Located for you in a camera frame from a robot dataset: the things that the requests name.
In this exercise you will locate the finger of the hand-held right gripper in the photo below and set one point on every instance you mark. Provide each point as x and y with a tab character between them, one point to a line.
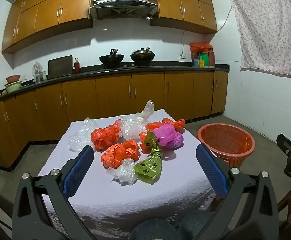
286	145

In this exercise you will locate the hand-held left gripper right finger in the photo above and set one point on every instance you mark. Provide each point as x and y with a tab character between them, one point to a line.
211	170

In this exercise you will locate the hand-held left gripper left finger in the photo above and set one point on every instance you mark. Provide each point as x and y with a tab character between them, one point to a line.
78	170

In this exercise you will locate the orange plastic basket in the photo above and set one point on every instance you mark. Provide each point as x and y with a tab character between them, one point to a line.
225	145

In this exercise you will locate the clear bubble wrap sheet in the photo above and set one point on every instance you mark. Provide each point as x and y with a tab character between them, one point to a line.
81	135

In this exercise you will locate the long orange plastic bag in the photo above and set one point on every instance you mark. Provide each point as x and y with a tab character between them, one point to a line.
173	124

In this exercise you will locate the crumpled orange plastic bag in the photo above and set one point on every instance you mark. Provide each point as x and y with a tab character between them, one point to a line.
105	137
120	155

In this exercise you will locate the small clear plastic bag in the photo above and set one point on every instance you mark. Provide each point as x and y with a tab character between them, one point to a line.
124	172

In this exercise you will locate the magenta plastic bag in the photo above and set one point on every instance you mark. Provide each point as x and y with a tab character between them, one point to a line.
166	136

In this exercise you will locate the green paw-print plastic bag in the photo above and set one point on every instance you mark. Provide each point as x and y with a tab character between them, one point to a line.
149	166

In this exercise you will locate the lavender tablecloth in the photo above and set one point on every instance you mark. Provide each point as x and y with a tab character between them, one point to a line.
135	202

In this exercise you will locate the crumpled clear plastic wrap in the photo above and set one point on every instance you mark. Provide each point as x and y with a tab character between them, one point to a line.
130	128

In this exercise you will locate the small orange plastic bag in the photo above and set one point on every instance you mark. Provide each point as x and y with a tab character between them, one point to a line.
143	142

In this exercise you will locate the wooden lower kitchen cabinets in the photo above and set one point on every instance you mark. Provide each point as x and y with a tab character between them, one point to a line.
110	97

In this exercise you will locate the person's left leg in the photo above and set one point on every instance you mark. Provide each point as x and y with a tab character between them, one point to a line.
153	230

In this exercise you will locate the tall clear plastic bag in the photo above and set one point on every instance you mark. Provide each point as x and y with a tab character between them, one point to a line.
145	112

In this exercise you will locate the dark kitchen countertop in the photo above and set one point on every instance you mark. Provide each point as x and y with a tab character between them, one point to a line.
90	70

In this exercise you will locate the red bottle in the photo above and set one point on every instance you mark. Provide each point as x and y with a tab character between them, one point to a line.
76	66

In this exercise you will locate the brown cutting board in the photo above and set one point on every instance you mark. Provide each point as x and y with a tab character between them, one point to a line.
60	67

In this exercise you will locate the glass jar with plastic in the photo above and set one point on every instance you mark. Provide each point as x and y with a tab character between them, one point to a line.
38	73

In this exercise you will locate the green basin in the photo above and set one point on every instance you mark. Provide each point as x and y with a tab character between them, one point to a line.
13	87

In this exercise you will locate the yellow and blue box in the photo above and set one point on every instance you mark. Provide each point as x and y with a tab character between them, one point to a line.
197	63

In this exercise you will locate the green box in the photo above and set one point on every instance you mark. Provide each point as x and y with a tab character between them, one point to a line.
204	60

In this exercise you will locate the red canister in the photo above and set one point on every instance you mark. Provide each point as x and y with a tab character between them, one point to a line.
211	59

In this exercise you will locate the red basin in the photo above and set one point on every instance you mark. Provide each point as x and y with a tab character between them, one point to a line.
13	78

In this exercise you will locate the gas stove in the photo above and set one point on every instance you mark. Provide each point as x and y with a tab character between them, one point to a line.
129	67

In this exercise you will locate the black wok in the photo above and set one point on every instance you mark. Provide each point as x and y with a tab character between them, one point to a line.
111	59

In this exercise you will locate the hanging pink floral cloth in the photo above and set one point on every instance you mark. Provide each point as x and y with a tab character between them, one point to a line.
268	30

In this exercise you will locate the orange bag over containers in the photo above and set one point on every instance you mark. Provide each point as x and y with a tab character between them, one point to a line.
200	47

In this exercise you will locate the wok with lid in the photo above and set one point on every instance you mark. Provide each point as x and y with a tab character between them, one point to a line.
142	56

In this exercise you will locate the steel range hood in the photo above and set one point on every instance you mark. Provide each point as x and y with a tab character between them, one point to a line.
124	1

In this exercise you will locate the wall socket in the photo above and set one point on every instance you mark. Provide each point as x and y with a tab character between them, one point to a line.
182	55

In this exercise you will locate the wooden upper wall cabinets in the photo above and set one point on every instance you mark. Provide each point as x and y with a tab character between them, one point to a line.
48	12

